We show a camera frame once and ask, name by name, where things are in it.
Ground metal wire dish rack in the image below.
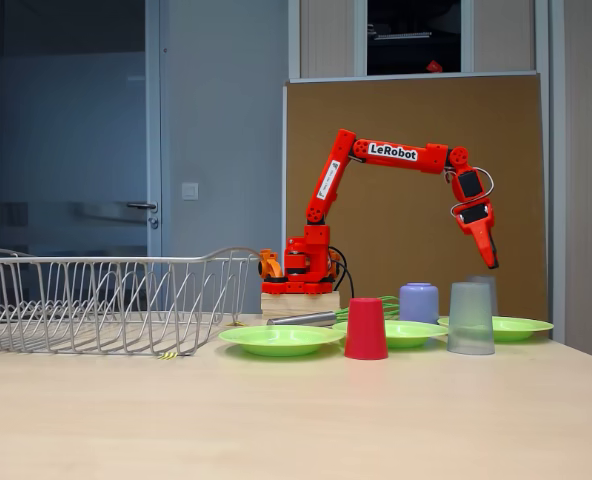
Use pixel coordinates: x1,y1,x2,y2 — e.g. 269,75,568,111
0,245,262,357

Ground white spiral notebook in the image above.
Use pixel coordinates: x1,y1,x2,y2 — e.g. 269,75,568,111
373,30,433,41

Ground wooden base block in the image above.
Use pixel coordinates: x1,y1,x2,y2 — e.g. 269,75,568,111
260,292,341,317

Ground glass office door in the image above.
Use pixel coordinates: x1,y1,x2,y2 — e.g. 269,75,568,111
0,0,163,311

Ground red plastic cup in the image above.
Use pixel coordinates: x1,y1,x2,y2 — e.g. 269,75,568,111
344,297,389,361

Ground green whisk with steel handle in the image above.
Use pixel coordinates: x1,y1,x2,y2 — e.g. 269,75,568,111
267,295,402,327

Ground dark door handle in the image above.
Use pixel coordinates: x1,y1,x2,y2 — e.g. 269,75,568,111
126,200,160,230

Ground green plastic plate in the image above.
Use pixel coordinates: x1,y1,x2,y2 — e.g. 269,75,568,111
332,320,450,350
437,315,555,343
218,324,346,358

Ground grey translucent plastic cup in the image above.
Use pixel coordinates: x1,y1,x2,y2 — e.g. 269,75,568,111
446,281,496,356
466,274,499,317

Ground brown cork board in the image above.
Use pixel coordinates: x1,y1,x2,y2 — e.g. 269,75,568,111
281,72,548,321

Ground black cable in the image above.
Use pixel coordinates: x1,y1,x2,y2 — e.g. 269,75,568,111
333,260,356,312
328,243,348,291

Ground purple plastic mug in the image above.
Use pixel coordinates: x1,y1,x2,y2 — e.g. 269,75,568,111
399,282,440,325

